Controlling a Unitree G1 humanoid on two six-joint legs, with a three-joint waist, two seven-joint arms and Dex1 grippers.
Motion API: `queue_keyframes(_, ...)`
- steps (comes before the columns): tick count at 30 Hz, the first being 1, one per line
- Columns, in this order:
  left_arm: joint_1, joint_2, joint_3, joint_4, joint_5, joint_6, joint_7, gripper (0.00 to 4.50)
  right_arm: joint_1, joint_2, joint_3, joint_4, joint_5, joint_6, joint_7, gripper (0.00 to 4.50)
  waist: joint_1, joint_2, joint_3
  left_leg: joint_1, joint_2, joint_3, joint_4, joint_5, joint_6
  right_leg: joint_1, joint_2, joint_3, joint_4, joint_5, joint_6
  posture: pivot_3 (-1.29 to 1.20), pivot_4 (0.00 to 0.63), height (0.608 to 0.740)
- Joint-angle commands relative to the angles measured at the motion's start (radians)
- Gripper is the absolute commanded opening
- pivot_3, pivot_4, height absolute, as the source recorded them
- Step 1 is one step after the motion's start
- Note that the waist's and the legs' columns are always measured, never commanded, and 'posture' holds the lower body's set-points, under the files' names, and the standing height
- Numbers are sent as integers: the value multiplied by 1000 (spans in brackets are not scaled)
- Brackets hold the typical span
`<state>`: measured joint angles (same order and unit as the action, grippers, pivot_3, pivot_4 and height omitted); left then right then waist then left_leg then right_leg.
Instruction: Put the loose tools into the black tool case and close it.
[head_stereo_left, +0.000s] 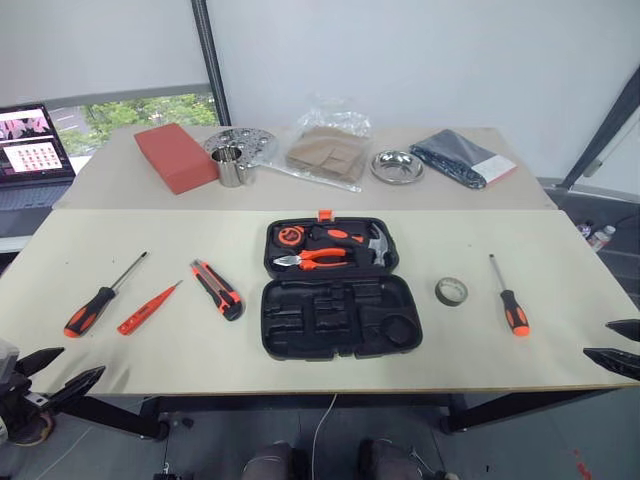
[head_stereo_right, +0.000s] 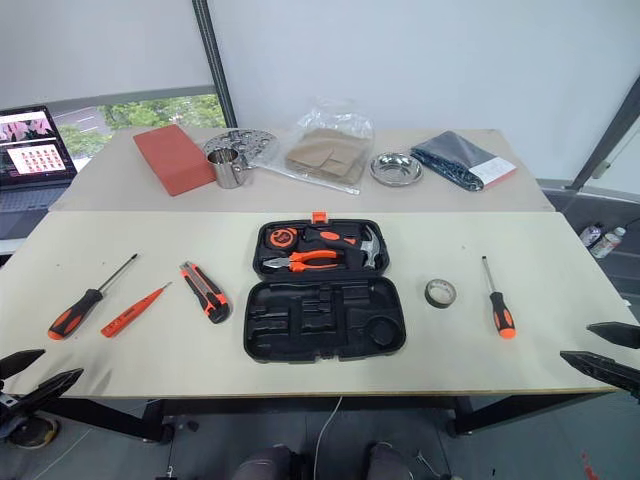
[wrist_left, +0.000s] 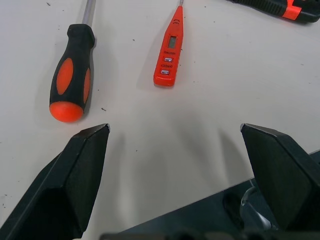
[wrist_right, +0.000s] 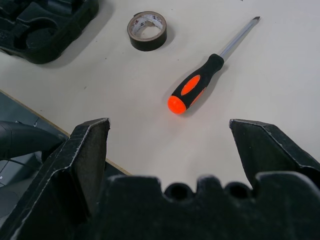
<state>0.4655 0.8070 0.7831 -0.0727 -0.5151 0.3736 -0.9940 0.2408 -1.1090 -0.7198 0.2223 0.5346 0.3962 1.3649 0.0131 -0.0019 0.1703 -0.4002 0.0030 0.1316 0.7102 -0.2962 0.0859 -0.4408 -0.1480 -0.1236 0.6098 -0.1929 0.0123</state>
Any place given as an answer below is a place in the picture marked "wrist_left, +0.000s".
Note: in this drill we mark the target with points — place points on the orange voltage tester pen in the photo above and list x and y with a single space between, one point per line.
168 65

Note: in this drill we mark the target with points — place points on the black tool case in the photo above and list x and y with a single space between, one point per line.
308 15

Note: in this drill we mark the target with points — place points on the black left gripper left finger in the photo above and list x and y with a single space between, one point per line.
57 190

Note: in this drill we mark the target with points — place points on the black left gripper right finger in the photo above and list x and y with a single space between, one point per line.
282 175

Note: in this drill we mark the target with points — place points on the large black orange screwdriver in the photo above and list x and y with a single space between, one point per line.
75 52

